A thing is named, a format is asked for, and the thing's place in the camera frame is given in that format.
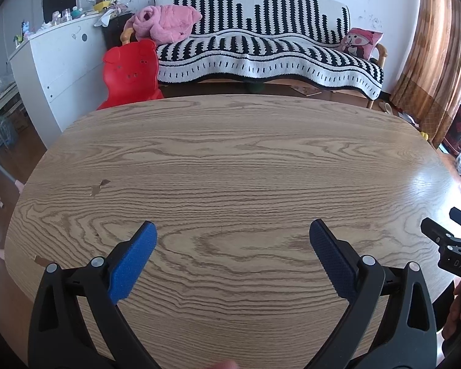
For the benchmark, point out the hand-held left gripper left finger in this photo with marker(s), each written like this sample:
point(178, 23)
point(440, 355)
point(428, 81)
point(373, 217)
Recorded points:
point(134, 261)

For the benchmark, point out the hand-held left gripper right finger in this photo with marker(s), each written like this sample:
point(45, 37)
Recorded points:
point(332, 261)

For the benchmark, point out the person's right hand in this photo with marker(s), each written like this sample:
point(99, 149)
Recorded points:
point(454, 319)

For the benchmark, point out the person's left hand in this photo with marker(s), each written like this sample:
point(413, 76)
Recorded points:
point(224, 365)

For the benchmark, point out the dark red stand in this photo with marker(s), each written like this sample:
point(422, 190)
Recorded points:
point(459, 130)

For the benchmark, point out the yellow toy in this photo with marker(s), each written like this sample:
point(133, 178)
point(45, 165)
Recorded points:
point(425, 135)

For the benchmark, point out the white paper scrap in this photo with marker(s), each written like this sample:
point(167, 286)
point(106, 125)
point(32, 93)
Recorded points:
point(407, 118)

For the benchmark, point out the pale slipper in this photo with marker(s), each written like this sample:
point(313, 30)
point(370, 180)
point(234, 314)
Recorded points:
point(387, 108)

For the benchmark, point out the brown curtain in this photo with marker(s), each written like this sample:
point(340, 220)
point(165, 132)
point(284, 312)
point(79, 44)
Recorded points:
point(434, 57)

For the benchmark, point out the cardboard scrap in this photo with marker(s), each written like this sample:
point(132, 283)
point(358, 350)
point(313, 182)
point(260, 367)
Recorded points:
point(309, 90)

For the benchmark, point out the wooden sofa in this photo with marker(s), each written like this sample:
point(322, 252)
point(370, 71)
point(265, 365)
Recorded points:
point(382, 55)

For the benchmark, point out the red plastic chair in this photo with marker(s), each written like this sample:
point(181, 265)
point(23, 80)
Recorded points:
point(130, 73)

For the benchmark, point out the white rack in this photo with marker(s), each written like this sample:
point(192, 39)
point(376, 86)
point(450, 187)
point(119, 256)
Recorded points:
point(4, 111)

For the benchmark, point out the white cabinet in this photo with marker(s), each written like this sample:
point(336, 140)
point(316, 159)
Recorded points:
point(57, 73)

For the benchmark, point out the pink cartoon cushion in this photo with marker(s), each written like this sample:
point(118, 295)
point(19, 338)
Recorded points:
point(359, 42)

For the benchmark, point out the black white striped blanket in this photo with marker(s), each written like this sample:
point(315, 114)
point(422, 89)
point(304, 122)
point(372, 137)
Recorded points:
point(272, 50)

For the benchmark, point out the pink cloth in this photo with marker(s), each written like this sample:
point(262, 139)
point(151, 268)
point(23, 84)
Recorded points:
point(165, 23)

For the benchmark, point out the row of small bottles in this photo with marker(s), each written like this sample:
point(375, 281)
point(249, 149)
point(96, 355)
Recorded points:
point(50, 23)

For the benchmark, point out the pile of colourful toys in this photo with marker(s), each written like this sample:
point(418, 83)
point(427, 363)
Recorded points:
point(103, 5)

